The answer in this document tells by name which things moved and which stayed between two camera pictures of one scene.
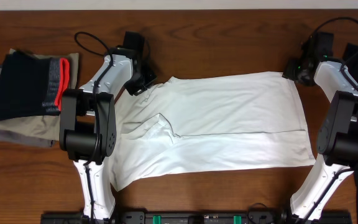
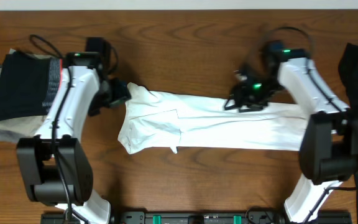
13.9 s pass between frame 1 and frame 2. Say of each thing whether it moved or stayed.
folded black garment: stayed
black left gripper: moved
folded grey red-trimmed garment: stayed
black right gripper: moved
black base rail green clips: stayed
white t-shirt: moved
